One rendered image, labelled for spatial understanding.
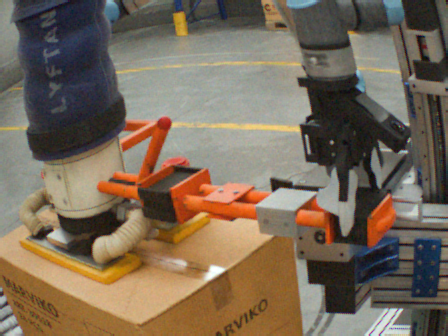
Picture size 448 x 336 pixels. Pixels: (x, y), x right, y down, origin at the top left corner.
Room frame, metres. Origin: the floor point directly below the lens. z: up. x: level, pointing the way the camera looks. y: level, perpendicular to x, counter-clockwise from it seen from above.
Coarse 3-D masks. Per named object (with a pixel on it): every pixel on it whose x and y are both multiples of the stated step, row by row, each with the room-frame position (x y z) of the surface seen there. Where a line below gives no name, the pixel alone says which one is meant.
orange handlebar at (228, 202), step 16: (128, 128) 1.58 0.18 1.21; (144, 128) 1.50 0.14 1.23; (128, 144) 1.46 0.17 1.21; (112, 176) 1.27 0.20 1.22; (128, 176) 1.24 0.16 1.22; (112, 192) 1.21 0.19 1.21; (128, 192) 1.18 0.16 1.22; (208, 192) 1.11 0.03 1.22; (224, 192) 1.07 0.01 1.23; (240, 192) 1.06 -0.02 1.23; (256, 192) 1.06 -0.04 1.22; (192, 208) 1.08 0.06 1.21; (208, 208) 1.06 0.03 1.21; (224, 208) 1.04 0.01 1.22; (240, 208) 1.02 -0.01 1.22; (320, 208) 0.97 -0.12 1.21; (304, 224) 0.94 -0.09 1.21; (320, 224) 0.92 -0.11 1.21; (384, 224) 0.86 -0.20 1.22
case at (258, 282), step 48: (0, 240) 1.38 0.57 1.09; (144, 240) 1.27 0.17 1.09; (192, 240) 1.24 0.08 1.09; (240, 240) 1.20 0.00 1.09; (288, 240) 1.22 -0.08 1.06; (48, 288) 1.14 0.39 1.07; (96, 288) 1.09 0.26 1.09; (144, 288) 1.07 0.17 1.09; (192, 288) 1.05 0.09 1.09; (240, 288) 1.11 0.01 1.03; (288, 288) 1.21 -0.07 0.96
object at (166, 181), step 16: (160, 176) 1.17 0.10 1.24; (176, 176) 1.17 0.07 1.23; (192, 176) 1.12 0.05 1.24; (208, 176) 1.14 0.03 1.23; (144, 192) 1.12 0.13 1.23; (160, 192) 1.10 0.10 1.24; (176, 192) 1.09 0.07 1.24; (192, 192) 1.11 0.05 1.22; (144, 208) 1.13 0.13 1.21; (160, 208) 1.11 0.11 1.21; (176, 208) 1.09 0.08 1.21
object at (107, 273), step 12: (48, 228) 1.29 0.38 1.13; (24, 240) 1.31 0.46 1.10; (36, 240) 1.29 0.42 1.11; (84, 240) 1.20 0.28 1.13; (36, 252) 1.27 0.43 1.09; (48, 252) 1.23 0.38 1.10; (60, 252) 1.22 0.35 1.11; (72, 252) 1.21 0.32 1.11; (84, 252) 1.19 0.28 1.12; (60, 264) 1.20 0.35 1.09; (72, 264) 1.17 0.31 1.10; (84, 264) 1.16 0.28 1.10; (96, 264) 1.14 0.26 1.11; (108, 264) 1.14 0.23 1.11; (120, 264) 1.14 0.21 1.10; (132, 264) 1.15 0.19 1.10; (96, 276) 1.11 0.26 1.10; (108, 276) 1.10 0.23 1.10; (120, 276) 1.12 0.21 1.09
